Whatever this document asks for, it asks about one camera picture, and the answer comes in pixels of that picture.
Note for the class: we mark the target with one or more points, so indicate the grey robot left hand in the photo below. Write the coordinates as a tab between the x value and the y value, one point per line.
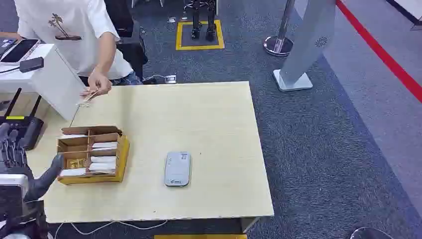
43	184

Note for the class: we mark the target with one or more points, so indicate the person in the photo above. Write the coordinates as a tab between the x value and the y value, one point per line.
79	29

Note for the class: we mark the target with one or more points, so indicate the yellow printed card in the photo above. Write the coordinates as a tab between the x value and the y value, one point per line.
76	163

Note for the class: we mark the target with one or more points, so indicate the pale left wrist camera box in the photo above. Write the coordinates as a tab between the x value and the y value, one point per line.
11	194

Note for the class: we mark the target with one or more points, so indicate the yellow floor tape strip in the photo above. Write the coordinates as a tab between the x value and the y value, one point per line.
200	237

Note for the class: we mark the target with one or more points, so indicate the white sign stand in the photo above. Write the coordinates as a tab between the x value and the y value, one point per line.
306	39

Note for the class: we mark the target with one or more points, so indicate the white card stack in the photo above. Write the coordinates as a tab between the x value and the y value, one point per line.
103	159
105	145
102	167
72	172

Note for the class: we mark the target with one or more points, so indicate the black office chair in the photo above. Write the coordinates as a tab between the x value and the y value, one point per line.
130	49

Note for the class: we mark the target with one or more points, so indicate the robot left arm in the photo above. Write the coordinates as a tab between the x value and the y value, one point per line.
31	217

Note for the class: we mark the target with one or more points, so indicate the wooden card box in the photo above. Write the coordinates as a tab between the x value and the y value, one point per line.
122	158

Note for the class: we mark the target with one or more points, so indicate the person's hand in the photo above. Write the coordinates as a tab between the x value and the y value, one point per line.
97	81

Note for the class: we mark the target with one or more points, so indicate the black power bank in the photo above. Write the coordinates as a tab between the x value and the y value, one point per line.
31	64

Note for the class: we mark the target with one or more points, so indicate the round chrome base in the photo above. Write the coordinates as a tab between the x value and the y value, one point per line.
371	233

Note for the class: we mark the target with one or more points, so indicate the black router with antennas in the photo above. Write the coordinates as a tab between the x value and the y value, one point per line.
23	127

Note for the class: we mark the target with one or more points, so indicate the smartphone with pale case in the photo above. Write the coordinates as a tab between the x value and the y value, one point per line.
19	50

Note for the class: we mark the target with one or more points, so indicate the black robot legs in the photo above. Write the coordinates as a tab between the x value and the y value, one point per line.
202	23

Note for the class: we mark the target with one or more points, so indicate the white power strip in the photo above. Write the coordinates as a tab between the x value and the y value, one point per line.
170	79

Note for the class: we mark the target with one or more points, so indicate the grey card reader device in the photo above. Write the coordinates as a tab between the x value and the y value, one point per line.
177	169

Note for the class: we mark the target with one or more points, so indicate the white cabinet box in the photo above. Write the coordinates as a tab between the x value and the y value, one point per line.
56	82

